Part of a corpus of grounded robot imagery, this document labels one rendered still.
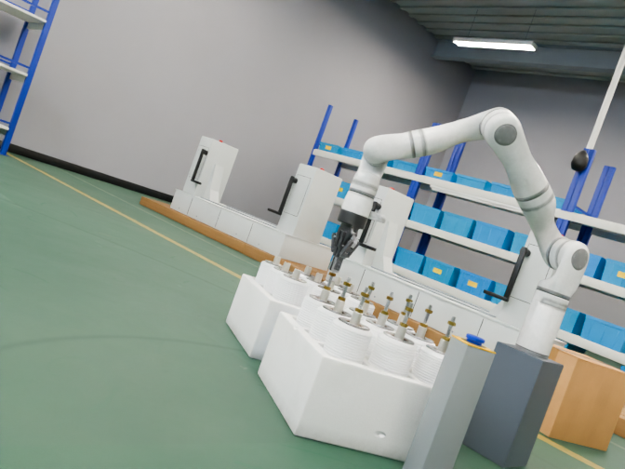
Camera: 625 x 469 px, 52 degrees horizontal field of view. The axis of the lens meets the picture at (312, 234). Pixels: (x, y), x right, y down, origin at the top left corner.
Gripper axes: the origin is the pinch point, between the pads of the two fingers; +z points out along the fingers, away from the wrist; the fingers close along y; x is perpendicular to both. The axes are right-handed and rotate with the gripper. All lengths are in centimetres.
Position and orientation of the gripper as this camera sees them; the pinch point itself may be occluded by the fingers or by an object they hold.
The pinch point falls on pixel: (336, 264)
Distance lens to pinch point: 165.5
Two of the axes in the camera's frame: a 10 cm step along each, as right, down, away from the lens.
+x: 8.7, 3.0, 4.0
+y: 3.6, 1.6, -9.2
